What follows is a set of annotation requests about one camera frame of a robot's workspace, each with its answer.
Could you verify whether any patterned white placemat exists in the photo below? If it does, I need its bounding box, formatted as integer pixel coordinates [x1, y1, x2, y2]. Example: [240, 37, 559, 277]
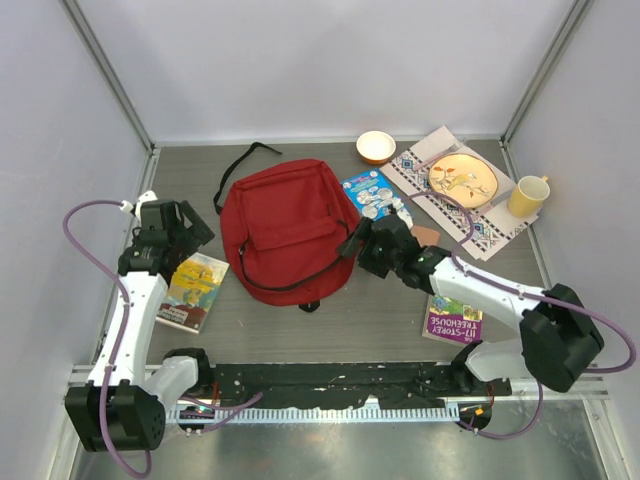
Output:
[381, 126, 538, 260]

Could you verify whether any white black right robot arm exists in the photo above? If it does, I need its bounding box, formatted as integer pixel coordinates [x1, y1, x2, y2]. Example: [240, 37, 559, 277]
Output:
[337, 215, 604, 395]

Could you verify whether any yellow illustrated book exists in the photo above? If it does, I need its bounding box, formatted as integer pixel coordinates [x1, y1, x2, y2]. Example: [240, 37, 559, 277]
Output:
[156, 253, 229, 334]

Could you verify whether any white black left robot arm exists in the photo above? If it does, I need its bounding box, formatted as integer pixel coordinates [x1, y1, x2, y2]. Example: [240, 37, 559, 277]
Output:
[65, 191, 214, 452]

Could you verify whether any yellow mug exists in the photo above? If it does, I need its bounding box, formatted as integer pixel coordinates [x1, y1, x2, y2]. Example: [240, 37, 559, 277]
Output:
[507, 176, 551, 218]

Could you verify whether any red student backpack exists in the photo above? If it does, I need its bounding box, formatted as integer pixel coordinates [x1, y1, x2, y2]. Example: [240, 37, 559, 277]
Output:
[212, 142, 360, 313]

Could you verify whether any yellow bird plate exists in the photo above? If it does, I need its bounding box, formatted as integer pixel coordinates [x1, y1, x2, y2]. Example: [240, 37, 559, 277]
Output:
[428, 153, 499, 209]

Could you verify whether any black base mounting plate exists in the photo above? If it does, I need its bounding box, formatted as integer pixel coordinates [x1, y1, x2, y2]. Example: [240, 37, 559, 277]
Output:
[185, 362, 512, 410]

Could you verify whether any blue comic book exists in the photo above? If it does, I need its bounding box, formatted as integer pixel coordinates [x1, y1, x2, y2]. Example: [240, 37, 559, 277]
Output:
[342, 169, 413, 229]

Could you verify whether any pink handled knife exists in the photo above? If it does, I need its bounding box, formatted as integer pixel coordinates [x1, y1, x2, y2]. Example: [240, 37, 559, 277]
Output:
[476, 191, 511, 216]

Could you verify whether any white orange bowl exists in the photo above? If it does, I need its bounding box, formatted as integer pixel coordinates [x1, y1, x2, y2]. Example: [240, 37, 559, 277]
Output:
[356, 130, 396, 165]

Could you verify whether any brown leather wallet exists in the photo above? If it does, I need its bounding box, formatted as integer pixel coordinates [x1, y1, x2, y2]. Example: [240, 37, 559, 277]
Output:
[411, 225, 440, 247]

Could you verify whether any purple treehouse book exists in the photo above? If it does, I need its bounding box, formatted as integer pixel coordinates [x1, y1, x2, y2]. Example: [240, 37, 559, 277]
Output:
[422, 296, 483, 346]

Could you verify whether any pink handled fork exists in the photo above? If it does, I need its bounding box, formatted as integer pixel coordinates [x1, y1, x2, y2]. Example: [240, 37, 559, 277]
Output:
[416, 139, 466, 170]

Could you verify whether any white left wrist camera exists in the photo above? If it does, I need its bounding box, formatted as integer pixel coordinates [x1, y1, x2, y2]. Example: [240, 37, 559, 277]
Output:
[119, 190, 158, 220]

